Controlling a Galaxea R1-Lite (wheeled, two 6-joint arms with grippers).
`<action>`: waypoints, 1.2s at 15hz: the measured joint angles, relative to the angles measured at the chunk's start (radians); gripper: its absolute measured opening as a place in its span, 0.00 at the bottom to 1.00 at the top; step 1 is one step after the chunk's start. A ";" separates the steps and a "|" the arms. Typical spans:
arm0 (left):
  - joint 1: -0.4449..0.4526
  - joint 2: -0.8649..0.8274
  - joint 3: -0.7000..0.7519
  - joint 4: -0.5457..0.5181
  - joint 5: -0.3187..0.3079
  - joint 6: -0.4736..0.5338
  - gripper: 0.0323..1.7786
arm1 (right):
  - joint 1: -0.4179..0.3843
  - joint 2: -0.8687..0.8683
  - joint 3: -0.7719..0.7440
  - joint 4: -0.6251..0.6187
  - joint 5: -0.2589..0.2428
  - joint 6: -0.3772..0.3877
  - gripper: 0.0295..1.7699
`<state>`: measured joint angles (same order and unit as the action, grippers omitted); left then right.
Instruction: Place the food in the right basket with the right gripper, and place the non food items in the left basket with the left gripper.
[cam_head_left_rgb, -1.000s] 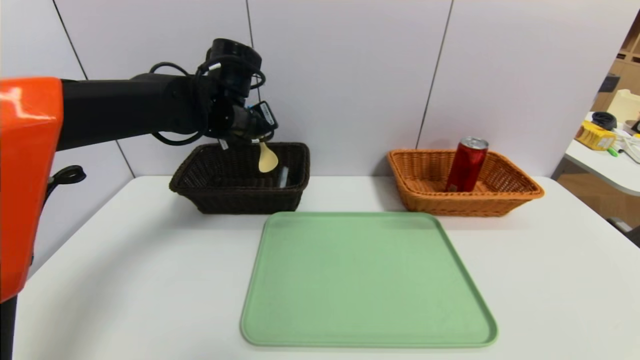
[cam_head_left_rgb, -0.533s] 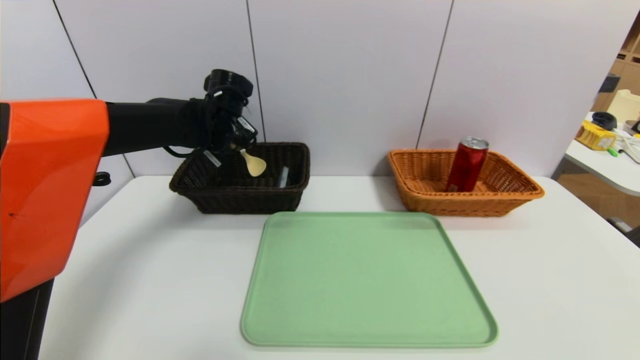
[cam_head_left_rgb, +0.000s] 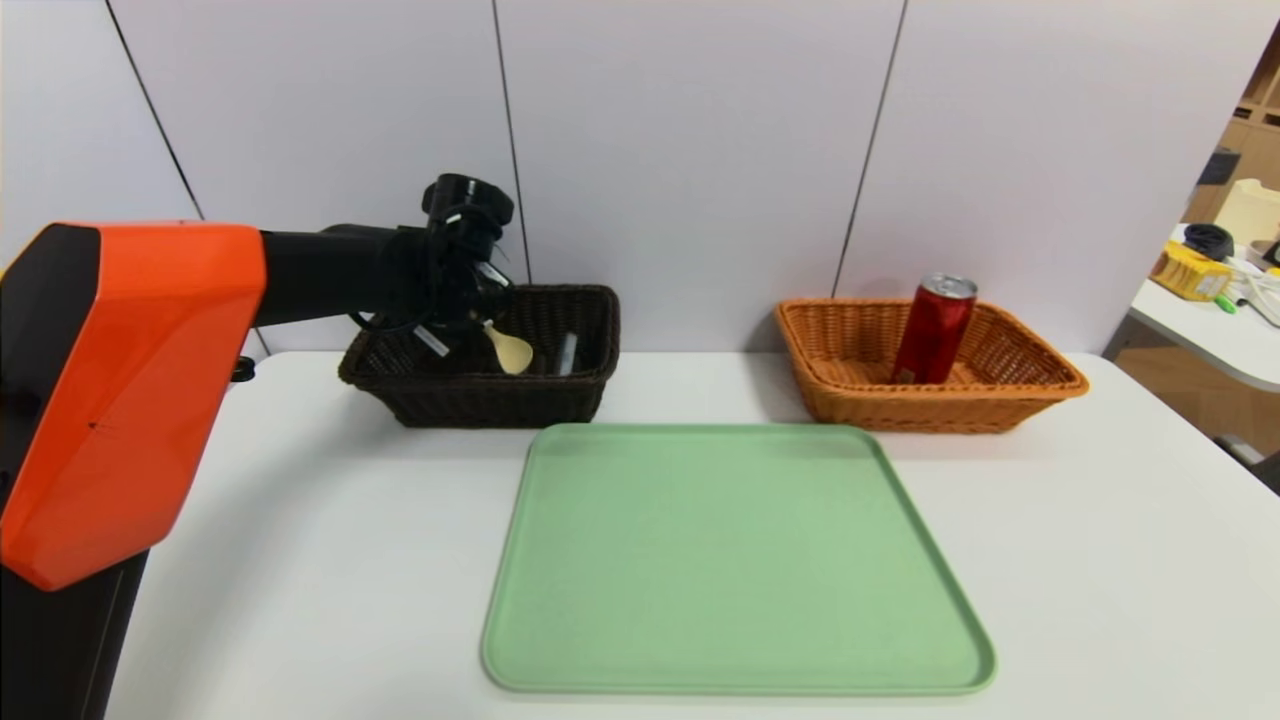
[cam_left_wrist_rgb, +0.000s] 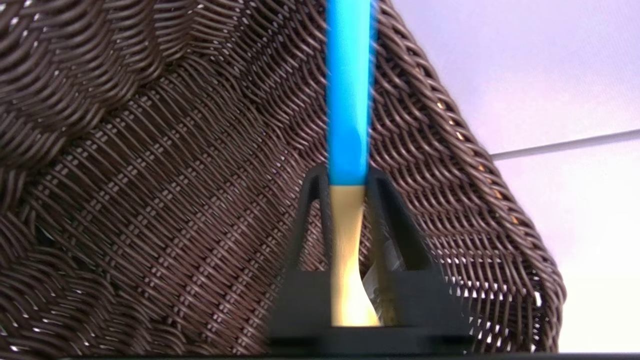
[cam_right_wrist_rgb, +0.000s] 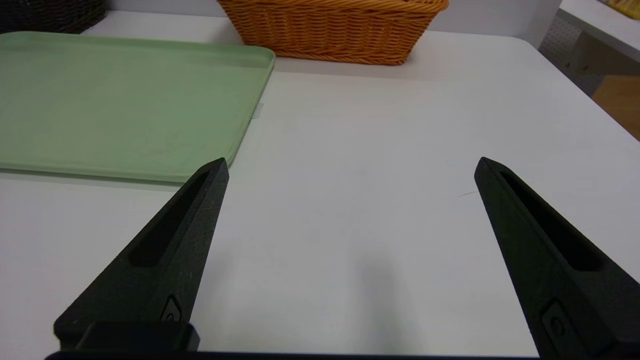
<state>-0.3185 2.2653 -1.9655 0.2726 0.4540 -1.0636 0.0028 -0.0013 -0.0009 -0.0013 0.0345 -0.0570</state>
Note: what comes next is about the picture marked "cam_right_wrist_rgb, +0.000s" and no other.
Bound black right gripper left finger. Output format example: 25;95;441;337
52;157;231;352

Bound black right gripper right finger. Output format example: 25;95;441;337
474;156;640;359

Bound dark brown wicker basket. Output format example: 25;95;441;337
0;0;108;35

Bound orange wicker basket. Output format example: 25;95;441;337
216;0;450;67

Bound light green plastic tray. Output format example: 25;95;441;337
0;31;277;185

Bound white side table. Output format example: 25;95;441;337
539;0;640;97

